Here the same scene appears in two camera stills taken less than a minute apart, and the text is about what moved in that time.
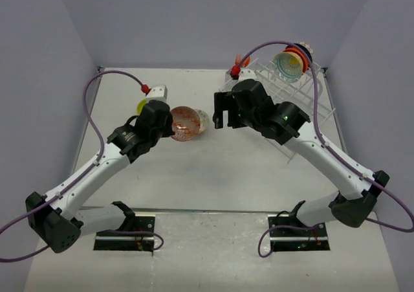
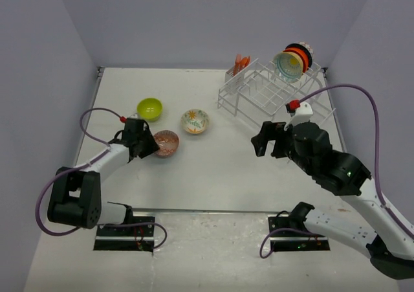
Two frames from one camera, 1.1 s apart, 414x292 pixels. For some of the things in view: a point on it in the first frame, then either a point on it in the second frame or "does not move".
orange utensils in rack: (246, 62) does not move
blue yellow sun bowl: (288, 66) does not move
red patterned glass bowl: (185, 122) to (168, 142)
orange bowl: (301, 54) does not move
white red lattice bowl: (308, 48) does not move
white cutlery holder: (228, 80) does not move
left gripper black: (168, 130) to (151, 147)
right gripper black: (224, 101) to (270, 130)
